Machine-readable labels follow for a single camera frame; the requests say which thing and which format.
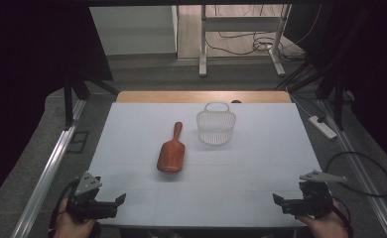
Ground tangled black floor cables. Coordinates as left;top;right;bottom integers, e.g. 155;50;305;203
203;4;323;62

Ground black tripod stand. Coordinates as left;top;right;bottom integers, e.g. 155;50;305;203
274;6;373;132

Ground person's left hand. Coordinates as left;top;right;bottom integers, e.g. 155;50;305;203
53;197;98;238

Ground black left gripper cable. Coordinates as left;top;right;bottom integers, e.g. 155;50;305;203
48;178;80;238

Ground wooden table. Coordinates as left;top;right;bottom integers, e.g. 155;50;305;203
115;90;293;104

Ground black metal stand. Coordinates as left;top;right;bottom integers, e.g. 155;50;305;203
62;73;120;131

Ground aluminium floor rail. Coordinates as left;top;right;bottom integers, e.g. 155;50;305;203
316;98;387;238
11;98;87;238

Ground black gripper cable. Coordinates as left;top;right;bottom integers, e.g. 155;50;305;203
48;178;80;238
331;196;354;238

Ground wooden hairbrush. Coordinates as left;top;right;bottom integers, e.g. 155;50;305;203
156;121;187;174

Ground white desk frame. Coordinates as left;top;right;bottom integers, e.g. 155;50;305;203
198;4;293;78

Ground white plastic basket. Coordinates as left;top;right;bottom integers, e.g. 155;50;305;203
195;100;237;147

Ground white cabinet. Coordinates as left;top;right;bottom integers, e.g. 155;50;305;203
89;5;179;57

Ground person's right hand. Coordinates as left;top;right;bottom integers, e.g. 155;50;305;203
295;199;351;238

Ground white power strip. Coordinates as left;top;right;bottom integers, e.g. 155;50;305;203
308;115;338;141

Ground white table cover board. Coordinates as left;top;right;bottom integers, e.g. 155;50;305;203
87;102;323;229

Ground dark floor plate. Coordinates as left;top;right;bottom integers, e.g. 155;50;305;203
65;130;90;155

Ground dark curtain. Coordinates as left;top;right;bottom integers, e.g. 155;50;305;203
282;0;387;175
0;0;114;212

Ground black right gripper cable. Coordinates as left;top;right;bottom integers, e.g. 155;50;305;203
331;196;354;238

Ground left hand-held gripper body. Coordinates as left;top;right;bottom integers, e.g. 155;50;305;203
65;171;118;222

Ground black looped floor cable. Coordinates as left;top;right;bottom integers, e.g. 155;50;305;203
324;151;387;198

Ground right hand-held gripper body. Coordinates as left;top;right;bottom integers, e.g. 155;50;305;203
282;170;348;219

